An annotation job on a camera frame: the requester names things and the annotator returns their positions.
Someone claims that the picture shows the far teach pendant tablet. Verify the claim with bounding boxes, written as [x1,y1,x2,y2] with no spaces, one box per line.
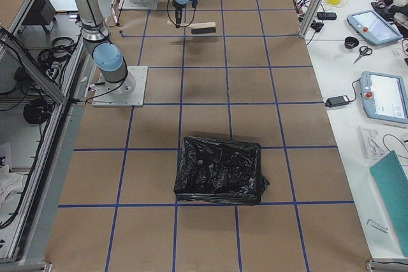
[347,10,403,45]

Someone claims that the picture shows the black power adapter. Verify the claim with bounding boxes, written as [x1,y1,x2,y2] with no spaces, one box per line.
[324,95,351,108]

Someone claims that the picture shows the teal folder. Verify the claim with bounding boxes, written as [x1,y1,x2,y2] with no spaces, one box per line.
[370,150,407,257]

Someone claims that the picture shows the white hand brush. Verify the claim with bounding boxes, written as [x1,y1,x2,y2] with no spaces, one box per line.
[166,20,216,34]

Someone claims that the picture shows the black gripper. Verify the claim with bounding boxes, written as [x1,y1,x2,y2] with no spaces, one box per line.
[172,0,198,28]

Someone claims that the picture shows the black scissors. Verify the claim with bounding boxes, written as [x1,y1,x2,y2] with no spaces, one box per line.
[353,45,373,64]

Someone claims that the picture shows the white cloth rag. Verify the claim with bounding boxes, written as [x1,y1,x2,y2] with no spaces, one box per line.
[1,164,23,204]

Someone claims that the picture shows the right bin black bag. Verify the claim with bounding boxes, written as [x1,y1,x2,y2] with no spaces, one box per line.
[173,136,270,206]

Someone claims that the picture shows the near teach pendant tablet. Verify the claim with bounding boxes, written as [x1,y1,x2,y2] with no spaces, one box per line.
[360,71,407,124]

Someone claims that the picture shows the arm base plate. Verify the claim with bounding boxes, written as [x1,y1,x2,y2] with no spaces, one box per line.
[92,66,148,107]

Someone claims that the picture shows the allen key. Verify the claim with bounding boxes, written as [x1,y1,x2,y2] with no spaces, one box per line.
[366,218,388,233]

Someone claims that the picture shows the teach pendant tablet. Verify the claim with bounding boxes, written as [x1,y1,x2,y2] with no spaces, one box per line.
[360,71,407,124]
[347,10,403,45]

